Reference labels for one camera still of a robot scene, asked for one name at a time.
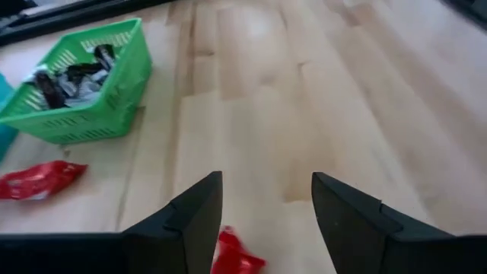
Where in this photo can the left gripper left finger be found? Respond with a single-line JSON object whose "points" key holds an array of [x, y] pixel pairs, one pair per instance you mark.
{"points": [[152, 251]]}

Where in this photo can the teal plastic bin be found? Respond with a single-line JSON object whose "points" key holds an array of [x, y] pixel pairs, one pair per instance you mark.
{"points": [[5, 114]]}

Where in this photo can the green plastic basket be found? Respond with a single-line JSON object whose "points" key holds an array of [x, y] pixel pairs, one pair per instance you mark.
{"points": [[125, 87]]}

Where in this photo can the dark brown candy bar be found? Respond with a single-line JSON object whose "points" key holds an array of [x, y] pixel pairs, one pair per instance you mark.
{"points": [[81, 69], [49, 89], [83, 90], [104, 53]]}

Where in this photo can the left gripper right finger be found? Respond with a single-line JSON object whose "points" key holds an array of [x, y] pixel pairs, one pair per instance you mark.
{"points": [[380, 247]]}

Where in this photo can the red candy bar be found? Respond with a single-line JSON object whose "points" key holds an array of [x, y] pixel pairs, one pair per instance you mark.
{"points": [[38, 180], [236, 255]]}

